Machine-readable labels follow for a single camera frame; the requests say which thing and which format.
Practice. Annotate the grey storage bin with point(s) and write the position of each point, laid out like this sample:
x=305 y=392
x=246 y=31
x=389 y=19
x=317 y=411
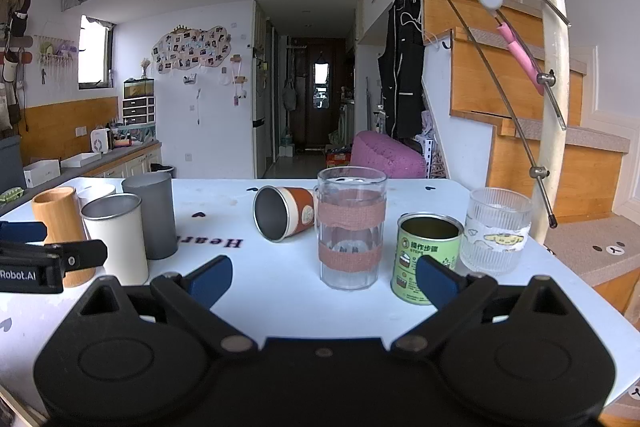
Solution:
x=11 y=169

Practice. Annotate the beige bear stair mat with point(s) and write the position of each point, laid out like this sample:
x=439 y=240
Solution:
x=595 y=252

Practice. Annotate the bamboo cup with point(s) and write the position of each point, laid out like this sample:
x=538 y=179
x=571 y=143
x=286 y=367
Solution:
x=55 y=217

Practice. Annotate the cloud-shaped photo board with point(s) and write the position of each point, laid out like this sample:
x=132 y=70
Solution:
x=192 y=49

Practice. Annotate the white countertop appliance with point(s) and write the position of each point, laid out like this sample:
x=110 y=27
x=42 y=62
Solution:
x=101 y=140

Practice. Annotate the wooden staircase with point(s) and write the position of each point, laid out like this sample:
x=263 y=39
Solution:
x=500 y=72

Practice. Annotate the glass fish tank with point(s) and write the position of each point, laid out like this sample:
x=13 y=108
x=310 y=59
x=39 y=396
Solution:
x=138 y=89

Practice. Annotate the ribbed glass cup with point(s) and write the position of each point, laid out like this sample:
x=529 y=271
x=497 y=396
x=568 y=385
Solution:
x=495 y=232

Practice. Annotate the hanging tote bag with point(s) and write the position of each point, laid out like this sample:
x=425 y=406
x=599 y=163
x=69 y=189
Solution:
x=290 y=96

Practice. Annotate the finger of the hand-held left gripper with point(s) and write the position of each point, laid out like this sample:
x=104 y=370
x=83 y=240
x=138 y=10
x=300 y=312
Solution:
x=75 y=254
x=22 y=232

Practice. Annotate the black hanging coat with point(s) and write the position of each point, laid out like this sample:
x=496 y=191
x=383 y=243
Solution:
x=400 y=67

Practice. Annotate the small green item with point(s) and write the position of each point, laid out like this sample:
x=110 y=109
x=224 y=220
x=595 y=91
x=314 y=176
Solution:
x=11 y=195

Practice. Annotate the green tin can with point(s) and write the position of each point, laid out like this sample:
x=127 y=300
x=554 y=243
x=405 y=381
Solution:
x=411 y=252

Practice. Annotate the glass cup with pink bands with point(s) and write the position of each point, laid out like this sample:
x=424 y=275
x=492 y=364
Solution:
x=350 y=217

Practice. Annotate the grey cup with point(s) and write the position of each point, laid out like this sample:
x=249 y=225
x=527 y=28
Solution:
x=156 y=217

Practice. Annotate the long pink foam tube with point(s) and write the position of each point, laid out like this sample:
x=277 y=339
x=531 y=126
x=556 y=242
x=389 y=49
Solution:
x=522 y=57

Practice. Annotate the window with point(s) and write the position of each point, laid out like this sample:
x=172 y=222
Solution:
x=95 y=52

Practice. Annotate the wall jewellery organizer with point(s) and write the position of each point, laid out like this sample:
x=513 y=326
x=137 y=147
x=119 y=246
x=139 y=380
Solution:
x=57 y=57

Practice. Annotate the small white cup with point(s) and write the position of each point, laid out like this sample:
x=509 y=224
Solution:
x=96 y=194

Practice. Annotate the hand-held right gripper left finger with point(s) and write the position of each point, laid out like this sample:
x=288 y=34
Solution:
x=212 y=281

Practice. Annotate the white metal cup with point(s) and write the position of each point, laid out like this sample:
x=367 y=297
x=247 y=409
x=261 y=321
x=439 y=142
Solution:
x=119 y=247

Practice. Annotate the purple beanbag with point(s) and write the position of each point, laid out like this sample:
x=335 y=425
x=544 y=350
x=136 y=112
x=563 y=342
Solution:
x=385 y=154

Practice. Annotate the dark wooden door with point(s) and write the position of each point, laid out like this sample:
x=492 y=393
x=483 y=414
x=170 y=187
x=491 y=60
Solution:
x=320 y=107

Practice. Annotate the white cardboard box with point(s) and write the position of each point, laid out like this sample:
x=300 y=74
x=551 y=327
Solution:
x=42 y=173

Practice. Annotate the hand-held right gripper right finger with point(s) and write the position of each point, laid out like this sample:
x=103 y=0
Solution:
x=436 y=282

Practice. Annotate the flat white box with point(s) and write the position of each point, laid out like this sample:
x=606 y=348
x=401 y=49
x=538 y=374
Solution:
x=82 y=160

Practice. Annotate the black trash bin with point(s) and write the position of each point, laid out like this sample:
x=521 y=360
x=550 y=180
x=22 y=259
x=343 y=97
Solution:
x=162 y=171

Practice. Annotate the white railing post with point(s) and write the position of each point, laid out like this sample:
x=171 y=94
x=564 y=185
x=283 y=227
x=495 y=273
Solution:
x=552 y=57

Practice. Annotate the kitchen counter cabinet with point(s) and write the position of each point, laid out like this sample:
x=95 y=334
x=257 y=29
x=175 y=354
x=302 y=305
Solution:
x=135 y=162

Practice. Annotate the orange cup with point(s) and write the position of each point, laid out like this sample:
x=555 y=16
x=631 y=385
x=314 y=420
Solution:
x=296 y=207

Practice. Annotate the small drawer unit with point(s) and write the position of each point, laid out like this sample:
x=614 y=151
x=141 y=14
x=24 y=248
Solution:
x=138 y=111

